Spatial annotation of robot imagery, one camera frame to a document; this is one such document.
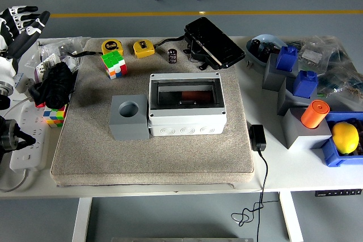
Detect blue plastic block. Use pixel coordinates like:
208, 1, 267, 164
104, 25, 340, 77
275, 45, 299, 72
292, 70, 319, 98

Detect yellow lemon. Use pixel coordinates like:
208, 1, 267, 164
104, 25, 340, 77
331, 122, 360, 155

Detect black table control panel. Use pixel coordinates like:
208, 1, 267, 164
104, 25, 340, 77
314, 189, 363, 197

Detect white power strip cord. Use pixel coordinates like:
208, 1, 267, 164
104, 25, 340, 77
0, 168, 31, 193

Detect grey-brown fabric mat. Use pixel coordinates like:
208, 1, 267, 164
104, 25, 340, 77
50, 37, 255, 188

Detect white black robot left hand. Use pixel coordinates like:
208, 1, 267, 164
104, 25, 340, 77
0, 5, 51, 84

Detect black flat device case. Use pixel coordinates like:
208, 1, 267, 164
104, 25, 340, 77
184, 17, 246, 70

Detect clear bag of components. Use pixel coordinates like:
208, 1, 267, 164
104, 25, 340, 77
317, 63, 363, 112
288, 35, 345, 69

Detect light blue bowl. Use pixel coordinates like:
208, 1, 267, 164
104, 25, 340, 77
245, 33, 290, 70

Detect white power cable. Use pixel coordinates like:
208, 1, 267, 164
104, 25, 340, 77
8, 97, 31, 118

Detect clear bags of small parts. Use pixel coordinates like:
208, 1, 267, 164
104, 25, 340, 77
25, 36, 87, 73

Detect black cloth bundle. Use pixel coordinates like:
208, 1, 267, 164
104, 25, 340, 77
28, 62, 77, 109

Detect grey block with round hole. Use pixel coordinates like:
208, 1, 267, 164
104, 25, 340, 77
109, 94, 150, 141

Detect black power adapter with cord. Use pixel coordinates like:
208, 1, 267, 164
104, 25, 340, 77
231, 124, 280, 242

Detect white circuit breaker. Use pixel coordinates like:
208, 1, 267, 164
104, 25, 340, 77
12, 72, 36, 95

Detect black device cable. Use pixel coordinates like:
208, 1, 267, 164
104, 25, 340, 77
155, 35, 187, 48

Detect grey holder block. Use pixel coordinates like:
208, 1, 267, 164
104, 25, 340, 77
277, 76, 323, 117
283, 107, 332, 150
261, 53, 300, 92

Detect round yellow tape measure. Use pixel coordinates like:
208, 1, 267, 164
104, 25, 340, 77
101, 39, 125, 55

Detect large colourful puzzle cube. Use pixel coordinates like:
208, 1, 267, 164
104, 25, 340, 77
100, 50, 128, 80

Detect white junction box clear lid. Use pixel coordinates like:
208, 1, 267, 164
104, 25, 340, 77
147, 72, 227, 137

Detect white power strip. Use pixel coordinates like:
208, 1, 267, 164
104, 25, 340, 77
10, 103, 48, 172

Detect purple packet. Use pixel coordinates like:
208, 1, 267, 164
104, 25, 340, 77
33, 65, 46, 83

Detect white table leg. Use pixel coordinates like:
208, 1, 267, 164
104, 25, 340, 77
72, 196, 93, 242
279, 192, 304, 242

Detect blue plastic bin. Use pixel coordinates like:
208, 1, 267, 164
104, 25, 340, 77
320, 111, 363, 168

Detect small colourful puzzle cube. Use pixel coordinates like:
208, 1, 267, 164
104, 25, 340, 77
43, 104, 68, 129

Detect squarish yellow tape measure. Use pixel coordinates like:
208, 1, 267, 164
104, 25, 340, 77
133, 40, 157, 59

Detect black wrist strap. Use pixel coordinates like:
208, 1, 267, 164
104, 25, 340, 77
65, 50, 103, 57

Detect orange cylinder battery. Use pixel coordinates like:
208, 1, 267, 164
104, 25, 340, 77
301, 99, 331, 129
181, 91, 212, 101

